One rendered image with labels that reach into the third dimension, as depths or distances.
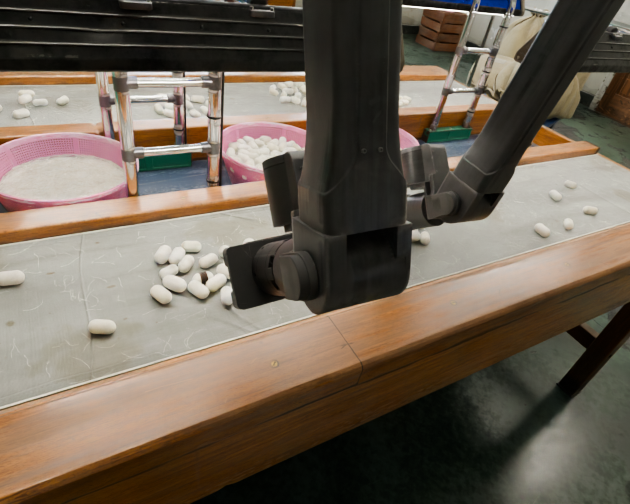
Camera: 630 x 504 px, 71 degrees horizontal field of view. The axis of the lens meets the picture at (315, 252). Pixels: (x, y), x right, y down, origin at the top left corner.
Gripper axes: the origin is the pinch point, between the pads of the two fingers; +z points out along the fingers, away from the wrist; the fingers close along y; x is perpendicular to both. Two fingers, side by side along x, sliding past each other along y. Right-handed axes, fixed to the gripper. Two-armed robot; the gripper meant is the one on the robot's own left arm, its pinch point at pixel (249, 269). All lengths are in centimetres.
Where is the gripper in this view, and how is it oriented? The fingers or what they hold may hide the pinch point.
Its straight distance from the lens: 54.9
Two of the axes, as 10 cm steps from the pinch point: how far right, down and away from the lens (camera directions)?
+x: 2.0, 9.8, 0.5
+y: -8.6, 2.0, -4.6
